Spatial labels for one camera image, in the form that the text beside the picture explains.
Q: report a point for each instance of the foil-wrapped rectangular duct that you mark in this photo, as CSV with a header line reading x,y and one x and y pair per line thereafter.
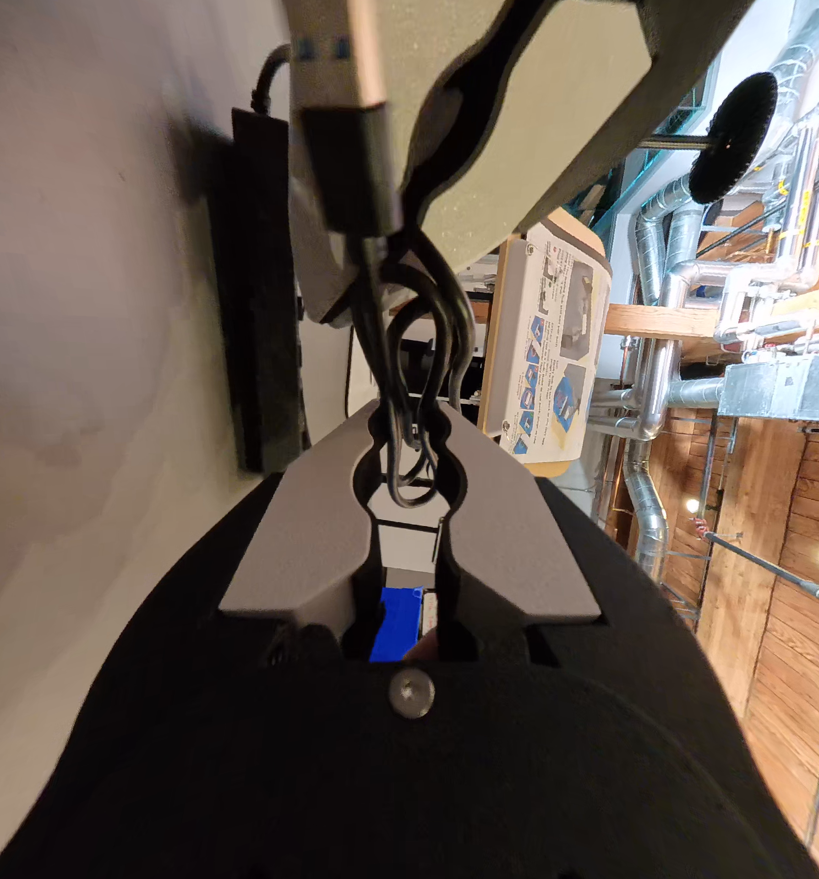
x,y
780,384

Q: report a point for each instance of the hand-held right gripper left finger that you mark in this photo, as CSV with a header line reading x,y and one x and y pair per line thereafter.
x,y
293,549

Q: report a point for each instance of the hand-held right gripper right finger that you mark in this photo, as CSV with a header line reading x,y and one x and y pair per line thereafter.
x,y
519,549

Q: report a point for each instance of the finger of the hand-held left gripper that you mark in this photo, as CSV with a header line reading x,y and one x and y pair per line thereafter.
x,y
313,275
560,103

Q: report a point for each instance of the black multi-port usb hub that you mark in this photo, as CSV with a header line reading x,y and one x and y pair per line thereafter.
x,y
258,309

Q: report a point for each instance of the grey sprinkler pipe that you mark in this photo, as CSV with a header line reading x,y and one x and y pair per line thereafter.
x,y
760,564

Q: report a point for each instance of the blue plastic bin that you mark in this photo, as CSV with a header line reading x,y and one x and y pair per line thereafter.
x,y
396,625

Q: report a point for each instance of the cluster of silver pipes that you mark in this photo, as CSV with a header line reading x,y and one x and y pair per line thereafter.
x,y
739,281

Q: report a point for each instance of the silver spiral air duct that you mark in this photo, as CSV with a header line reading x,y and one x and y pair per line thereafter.
x,y
646,515

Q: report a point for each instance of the wooden post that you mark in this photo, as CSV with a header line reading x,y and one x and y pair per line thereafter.
x,y
657,321

